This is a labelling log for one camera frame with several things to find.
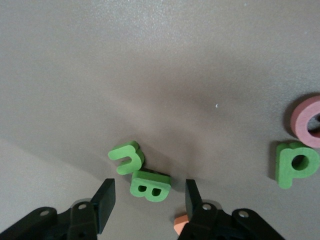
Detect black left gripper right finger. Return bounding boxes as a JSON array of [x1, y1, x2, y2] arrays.
[[177, 179, 236, 240]]

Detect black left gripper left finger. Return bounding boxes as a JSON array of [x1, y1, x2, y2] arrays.
[[67, 178, 116, 240]]

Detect green foam letter B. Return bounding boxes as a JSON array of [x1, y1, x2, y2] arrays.
[[129, 170, 172, 203]]

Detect green foam letter n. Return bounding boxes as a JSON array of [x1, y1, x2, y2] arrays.
[[107, 141, 146, 175]]

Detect green foam letter p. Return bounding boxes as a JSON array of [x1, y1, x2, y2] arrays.
[[275, 141, 320, 190]]

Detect orange foam letter E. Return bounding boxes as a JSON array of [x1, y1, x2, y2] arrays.
[[173, 213, 191, 236]]

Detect brown table cover mat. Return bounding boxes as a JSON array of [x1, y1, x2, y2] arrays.
[[0, 0, 320, 240]]

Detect pink foam letter Q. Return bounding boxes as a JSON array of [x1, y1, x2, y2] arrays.
[[291, 94, 320, 149]]

